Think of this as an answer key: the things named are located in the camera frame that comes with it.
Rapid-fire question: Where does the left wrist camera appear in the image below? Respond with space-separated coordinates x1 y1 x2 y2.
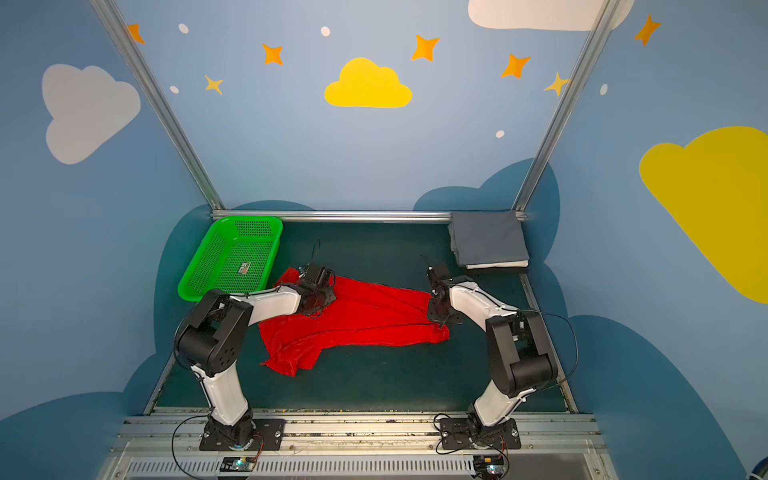
301 262 334 289

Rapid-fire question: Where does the green circuit board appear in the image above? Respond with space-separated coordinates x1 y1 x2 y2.
219 456 257 473
472 455 508 480

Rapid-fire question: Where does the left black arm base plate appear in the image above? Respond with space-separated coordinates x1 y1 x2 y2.
199 418 285 452

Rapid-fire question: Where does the aluminium frame post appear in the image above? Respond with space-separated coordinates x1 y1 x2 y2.
511 0 633 221
90 0 226 210

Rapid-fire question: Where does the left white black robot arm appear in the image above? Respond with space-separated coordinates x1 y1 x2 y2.
173 281 335 452

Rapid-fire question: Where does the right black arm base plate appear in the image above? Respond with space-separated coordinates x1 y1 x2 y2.
436 417 522 454

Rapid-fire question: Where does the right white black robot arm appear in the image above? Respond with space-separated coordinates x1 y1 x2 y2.
427 277 558 454

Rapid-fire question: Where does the folded grey t shirt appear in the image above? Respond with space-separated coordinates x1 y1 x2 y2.
448 211 530 267

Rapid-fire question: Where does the rear aluminium frame bar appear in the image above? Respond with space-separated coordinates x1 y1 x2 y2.
211 209 527 225

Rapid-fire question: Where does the left aluminium frame post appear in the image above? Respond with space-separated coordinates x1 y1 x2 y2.
90 0 226 210

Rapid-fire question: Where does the aluminium mounting rail bench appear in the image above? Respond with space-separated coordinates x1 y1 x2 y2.
98 408 618 479

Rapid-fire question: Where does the folded black t shirt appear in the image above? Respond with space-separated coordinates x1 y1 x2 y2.
465 267 528 275

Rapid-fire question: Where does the green plastic mesh basket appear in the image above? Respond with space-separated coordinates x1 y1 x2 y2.
177 216 283 302

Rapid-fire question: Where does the folded white t shirt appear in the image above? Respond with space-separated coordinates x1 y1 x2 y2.
464 260 529 270

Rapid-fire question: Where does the right green circuit board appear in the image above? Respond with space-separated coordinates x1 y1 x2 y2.
472 455 508 480

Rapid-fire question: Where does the left green circuit board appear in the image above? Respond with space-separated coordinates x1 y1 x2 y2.
219 456 257 473

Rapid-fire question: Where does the red t shirt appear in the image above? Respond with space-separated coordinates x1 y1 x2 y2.
258 277 450 377

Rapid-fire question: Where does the right aluminium frame post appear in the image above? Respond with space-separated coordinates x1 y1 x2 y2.
511 0 633 221

